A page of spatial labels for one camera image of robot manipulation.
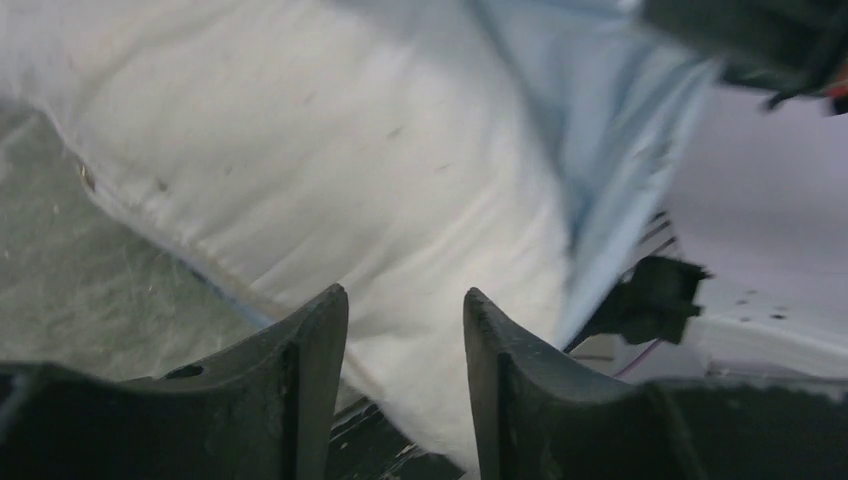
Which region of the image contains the light blue pillowcase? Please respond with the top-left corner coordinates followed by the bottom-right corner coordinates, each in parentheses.
top-left (474, 1), bottom-right (718, 347)

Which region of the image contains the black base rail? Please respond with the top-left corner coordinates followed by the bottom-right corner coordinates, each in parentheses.
top-left (325, 399), bottom-right (463, 480)

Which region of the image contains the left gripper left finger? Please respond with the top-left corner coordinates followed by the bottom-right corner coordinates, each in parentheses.
top-left (1, 285), bottom-right (348, 479)

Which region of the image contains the white pillow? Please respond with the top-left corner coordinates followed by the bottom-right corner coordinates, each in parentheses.
top-left (1, 1), bottom-right (571, 471)

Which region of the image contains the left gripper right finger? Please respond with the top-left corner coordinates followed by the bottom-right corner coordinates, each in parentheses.
top-left (464, 289), bottom-right (847, 479)

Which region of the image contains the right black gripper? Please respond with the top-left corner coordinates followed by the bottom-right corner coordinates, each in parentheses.
top-left (639, 0), bottom-right (847, 116)

